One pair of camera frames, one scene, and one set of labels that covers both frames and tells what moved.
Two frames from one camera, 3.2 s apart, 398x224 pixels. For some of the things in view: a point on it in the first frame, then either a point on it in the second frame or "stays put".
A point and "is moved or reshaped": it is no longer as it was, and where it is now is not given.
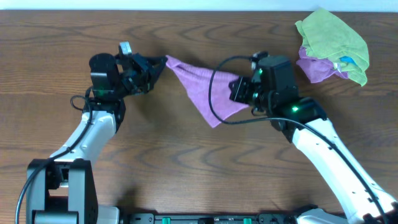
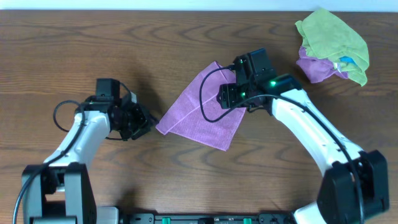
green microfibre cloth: (323, 35) stays put
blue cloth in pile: (347, 59) stays put
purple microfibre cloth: (196, 81) is moved or reshaped
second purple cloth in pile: (317, 69) stays put
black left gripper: (140, 72) -> (140, 121)
